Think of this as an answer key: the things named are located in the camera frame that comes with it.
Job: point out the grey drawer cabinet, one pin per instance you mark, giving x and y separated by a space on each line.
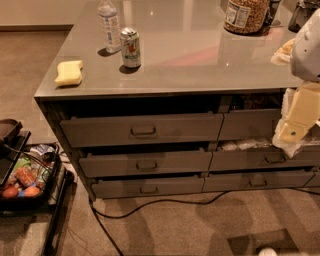
190 64

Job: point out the plastic bags in drawer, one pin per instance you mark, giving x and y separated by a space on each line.
259 143

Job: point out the yellow sponge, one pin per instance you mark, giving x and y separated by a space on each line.
69 73

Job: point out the dark glass container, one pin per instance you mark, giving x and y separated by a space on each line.
303 11

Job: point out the dark bottle behind jar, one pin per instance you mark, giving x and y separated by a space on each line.
271 11

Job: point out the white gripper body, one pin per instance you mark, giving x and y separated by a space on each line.
307 55

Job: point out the silver green soda can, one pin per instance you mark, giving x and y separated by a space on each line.
130 47

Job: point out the large jar of nuts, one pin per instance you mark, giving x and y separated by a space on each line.
245 16

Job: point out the grey drawer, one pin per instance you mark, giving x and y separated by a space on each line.
145 163
148 129
262 158
148 187
257 180
243 124

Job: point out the clear plastic water bottle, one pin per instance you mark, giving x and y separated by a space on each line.
109 20

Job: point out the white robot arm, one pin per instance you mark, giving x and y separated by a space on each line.
305 55

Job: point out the black basket of groceries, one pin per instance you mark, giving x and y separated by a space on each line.
31 176

